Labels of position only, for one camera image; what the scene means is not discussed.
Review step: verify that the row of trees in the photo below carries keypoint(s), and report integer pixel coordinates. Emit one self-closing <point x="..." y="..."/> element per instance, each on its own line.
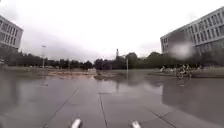
<point x="110" y="62"/>

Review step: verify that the distant tower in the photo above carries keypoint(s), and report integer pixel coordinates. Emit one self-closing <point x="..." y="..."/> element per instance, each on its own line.
<point x="117" y="53"/>

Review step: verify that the pale pole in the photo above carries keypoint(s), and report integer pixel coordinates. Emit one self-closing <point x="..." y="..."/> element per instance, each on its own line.
<point x="127" y="64"/>

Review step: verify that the robot's own part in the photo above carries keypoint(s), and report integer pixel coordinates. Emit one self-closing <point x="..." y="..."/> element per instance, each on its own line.
<point x="76" y="123"/>
<point x="136" y="124"/>

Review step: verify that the row of parked bicycles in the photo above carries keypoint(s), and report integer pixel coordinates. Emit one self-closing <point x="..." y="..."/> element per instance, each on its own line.
<point x="180" y="70"/>

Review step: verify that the lamp pole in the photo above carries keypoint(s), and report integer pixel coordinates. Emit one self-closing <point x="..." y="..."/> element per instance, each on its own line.
<point x="43" y="56"/>

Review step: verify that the grey building with window rows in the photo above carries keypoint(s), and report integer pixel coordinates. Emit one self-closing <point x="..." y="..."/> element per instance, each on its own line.
<point x="203" y="33"/>
<point x="9" y="35"/>

